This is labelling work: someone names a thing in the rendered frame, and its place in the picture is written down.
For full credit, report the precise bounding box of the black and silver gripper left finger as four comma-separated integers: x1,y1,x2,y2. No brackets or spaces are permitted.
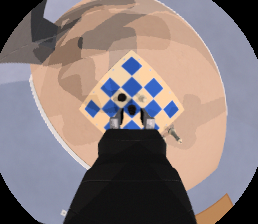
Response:
109,108,124,129

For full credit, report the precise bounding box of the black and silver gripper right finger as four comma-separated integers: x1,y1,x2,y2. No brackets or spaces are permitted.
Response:
140,108,155,129

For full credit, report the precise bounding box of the blue and cream chessboard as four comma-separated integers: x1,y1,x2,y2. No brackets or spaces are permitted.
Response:
79,50,184,133

